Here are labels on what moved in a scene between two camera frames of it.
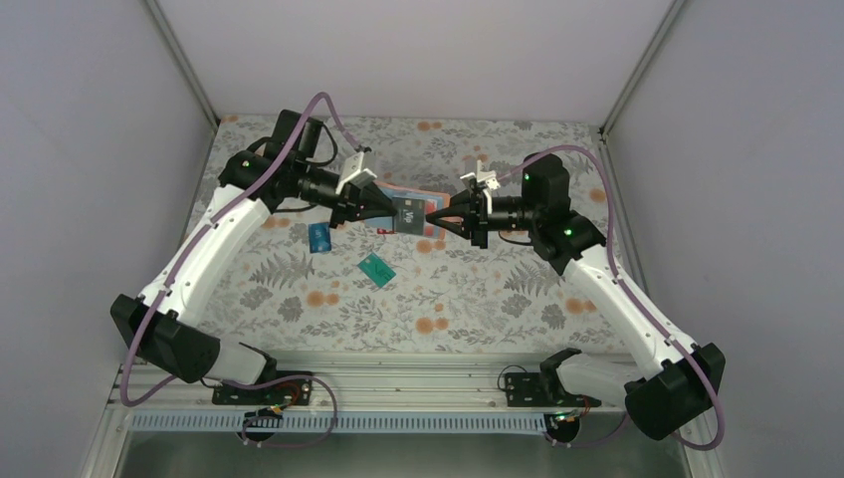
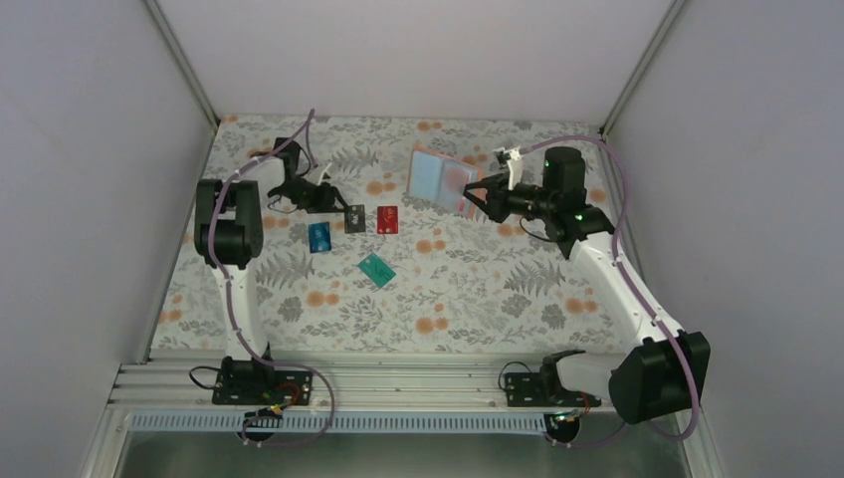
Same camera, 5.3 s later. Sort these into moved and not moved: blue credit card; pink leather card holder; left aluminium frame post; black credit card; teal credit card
Moved: pink leather card holder; black credit card
Not moved: left aluminium frame post; blue credit card; teal credit card
